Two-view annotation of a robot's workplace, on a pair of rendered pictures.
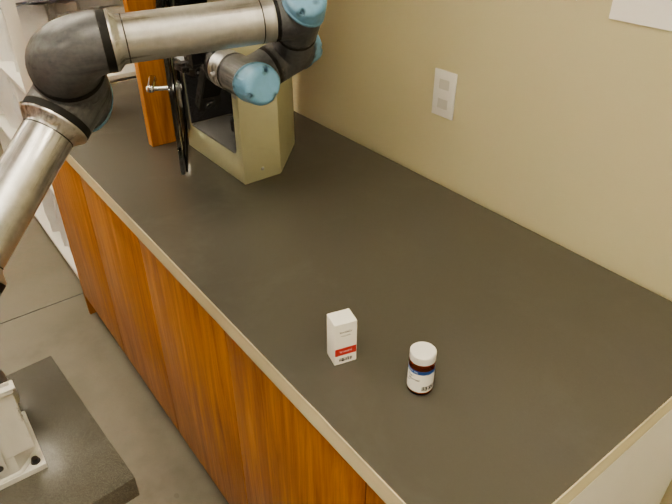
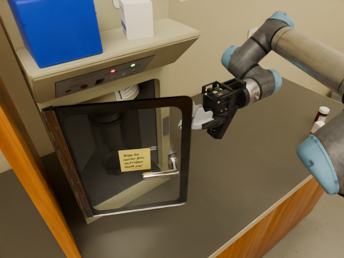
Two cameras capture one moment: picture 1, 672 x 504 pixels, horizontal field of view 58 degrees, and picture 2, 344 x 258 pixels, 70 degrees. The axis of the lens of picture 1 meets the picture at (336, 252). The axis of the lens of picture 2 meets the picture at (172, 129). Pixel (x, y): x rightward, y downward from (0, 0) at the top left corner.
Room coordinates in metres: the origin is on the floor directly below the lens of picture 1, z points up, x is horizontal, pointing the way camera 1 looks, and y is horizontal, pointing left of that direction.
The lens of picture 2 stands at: (1.36, 0.83, 1.67)
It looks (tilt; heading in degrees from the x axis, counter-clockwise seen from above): 40 degrees down; 272
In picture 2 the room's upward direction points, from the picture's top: straight up
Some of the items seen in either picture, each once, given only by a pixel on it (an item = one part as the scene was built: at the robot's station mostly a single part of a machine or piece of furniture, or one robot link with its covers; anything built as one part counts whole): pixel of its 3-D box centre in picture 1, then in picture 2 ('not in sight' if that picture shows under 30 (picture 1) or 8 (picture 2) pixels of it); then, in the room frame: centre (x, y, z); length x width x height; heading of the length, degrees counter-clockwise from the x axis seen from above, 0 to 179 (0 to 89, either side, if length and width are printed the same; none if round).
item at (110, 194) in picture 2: (173, 77); (131, 166); (1.48, 0.40, 1.19); 0.30 x 0.01 x 0.40; 11
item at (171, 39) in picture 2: not in sight; (119, 64); (1.48, 0.38, 1.46); 0.32 x 0.12 x 0.10; 38
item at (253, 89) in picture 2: (226, 69); (244, 93); (1.18, 0.21, 1.30); 0.08 x 0.05 x 0.08; 128
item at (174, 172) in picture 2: (158, 83); (160, 169); (1.41, 0.42, 1.20); 0.10 x 0.05 x 0.03; 11
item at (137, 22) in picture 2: not in sight; (136, 17); (1.45, 0.35, 1.54); 0.05 x 0.05 x 0.06; 21
